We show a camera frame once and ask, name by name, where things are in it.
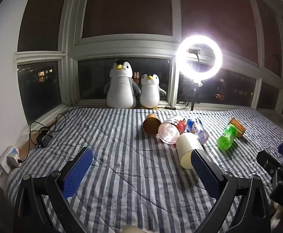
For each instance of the black tripod stand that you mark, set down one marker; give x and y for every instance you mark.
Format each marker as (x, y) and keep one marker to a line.
(192, 102)

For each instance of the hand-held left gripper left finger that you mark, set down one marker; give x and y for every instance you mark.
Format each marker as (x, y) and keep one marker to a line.
(78, 172)

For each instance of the brown paper cup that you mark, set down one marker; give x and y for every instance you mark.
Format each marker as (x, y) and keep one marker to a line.
(151, 126)

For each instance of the phone holder on gooseneck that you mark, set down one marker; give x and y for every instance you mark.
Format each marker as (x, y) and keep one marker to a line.
(194, 51)

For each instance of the large penguin plush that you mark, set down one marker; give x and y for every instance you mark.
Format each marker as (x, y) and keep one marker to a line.
(120, 87)

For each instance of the green plastic bottle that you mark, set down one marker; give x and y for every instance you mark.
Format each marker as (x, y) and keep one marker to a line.
(226, 138)

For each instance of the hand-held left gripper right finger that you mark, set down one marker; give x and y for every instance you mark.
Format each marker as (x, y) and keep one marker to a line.
(205, 174)

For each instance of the blue striped blanket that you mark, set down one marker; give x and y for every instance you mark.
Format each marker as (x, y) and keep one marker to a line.
(131, 174)

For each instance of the small penguin plush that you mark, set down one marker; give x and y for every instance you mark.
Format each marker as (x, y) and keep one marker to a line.
(150, 92)

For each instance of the black power adapter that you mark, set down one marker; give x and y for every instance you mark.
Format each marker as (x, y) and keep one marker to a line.
(43, 138)

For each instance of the white window frame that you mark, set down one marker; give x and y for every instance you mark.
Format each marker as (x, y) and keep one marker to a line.
(71, 53)

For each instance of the blue printed cup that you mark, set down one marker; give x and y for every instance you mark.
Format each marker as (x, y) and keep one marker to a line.
(197, 128)

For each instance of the white power strip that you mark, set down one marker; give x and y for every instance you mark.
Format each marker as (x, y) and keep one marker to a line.
(2, 167)

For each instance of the white plug adapter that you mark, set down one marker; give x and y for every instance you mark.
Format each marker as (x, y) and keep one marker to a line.
(13, 160)

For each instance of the white cup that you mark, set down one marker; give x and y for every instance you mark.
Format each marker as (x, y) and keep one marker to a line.
(187, 148)

